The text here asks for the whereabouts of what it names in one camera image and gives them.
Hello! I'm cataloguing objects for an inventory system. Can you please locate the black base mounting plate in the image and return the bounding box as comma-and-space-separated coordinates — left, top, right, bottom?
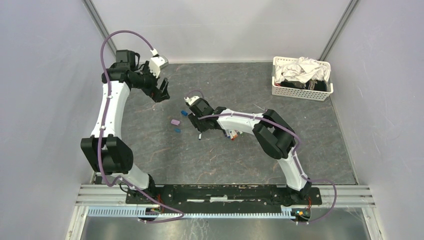
125, 184, 323, 214

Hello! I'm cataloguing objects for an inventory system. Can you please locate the aluminium frame rail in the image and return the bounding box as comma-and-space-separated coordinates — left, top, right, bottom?
75, 184, 376, 208

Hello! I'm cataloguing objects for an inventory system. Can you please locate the orange capped marker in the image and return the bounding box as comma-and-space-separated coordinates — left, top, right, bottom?
228, 129, 238, 141

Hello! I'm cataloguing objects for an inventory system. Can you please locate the pink highlighter cap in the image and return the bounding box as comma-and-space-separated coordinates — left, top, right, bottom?
170, 119, 181, 126

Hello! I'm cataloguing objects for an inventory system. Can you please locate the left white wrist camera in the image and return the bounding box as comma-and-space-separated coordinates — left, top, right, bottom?
148, 48, 169, 78

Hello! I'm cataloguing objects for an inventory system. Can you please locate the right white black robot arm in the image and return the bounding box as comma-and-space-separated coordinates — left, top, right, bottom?
184, 96, 312, 204

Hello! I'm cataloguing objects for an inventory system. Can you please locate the black cloth in basket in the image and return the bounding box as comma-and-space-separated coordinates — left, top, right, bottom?
279, 80, 327, 92

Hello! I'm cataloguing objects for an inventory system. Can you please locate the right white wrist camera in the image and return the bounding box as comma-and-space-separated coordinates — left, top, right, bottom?
184, 95, 203, 107

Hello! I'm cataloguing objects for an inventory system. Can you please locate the white cloth in basket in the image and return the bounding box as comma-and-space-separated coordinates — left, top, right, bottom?
272, 56, 331, 84

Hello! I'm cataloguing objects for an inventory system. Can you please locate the white plastic basket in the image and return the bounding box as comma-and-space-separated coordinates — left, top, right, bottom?
271, 61, 334, 101

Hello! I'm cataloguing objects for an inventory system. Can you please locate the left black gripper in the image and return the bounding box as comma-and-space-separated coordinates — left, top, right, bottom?
131, 61, 170, 103

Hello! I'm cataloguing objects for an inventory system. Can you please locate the dark blue capped marker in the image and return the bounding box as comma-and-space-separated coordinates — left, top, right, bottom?
223, 130, 232, 139

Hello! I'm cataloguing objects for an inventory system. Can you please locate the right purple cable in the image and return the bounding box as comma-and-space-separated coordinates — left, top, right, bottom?
184, 89, 338, 225

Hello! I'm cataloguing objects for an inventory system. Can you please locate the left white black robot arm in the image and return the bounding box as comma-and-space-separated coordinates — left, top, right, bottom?
80, 48, 170, 204

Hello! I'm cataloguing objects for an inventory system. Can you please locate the white cable duct strip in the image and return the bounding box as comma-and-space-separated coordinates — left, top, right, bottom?
87, 206, 295, 220

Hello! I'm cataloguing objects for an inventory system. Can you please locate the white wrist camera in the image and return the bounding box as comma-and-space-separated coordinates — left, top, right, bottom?
184, 95, 203, 107
148, 48, 169, 78

